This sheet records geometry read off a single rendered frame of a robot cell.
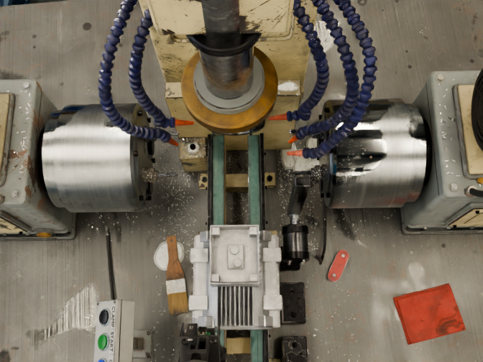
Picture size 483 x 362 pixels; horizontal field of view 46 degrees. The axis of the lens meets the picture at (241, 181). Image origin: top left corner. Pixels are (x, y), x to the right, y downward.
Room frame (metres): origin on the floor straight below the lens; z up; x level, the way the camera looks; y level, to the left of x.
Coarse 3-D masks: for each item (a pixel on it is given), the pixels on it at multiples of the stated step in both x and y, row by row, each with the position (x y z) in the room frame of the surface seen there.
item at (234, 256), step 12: (216, 228) 0.25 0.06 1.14; (228, 228) 0.25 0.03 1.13; (240, 228) 0.25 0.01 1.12; (216, 240) 0.23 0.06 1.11; (228, 240) 0.23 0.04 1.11; (240, 240) 0.23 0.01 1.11; (252, 240) 0.23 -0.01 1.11; (216, 252) 0.21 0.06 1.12; (228, 252) 0.20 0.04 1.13; (240, 252) 0.20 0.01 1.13; (252, 252) 0.20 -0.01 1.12; (216, 264) 0.18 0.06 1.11; (228, 264) 0.18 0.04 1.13; (240, 264) 0.17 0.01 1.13; (252, 264) 0.18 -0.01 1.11; (216, 276) 0.15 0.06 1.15; (228, 276) 0.16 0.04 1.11; (240, 276) 0.15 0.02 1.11
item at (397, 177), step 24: (384, 120) 0.45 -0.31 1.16; (408, 120) 0.45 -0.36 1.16; (360, 144) 0.40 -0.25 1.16; (384, 144) 0.40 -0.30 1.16; (408, 144) 0.40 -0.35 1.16; (312, 168) 0.39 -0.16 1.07; (336, 168) 0.36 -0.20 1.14; (360, 168) 0.36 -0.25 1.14; (384, 168) 0.35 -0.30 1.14; (408, 168) 0.35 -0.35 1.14; (336, 192) 0.32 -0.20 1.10; (360, 192) 0.32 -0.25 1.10; (384, 192) 0.31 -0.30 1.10; (408, 192) 0.31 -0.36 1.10
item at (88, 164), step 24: (48, 120) 0.52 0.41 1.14; (72, 120) 0.51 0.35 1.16; (96, 120) 0.50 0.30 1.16; (144, 120) 0.53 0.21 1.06; (48, 144) 0.46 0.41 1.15; (72, 144) 0.45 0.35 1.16; (96, 144) 0.44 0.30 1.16; (120, 144) 0.44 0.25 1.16; (144, 144) 0.48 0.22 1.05; (48, 168) 0.41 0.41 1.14; (72, 168) 0.40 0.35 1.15; (96, 168) 0.40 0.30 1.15; (120, 168) 0.39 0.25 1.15; (144, 168) 0.41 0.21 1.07; (48, 192) 0.37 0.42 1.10; (72, 192) 0.36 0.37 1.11; (96, 192) 0.35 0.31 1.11; (120, 192) 0.35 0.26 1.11; (144, 192) 0.37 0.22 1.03
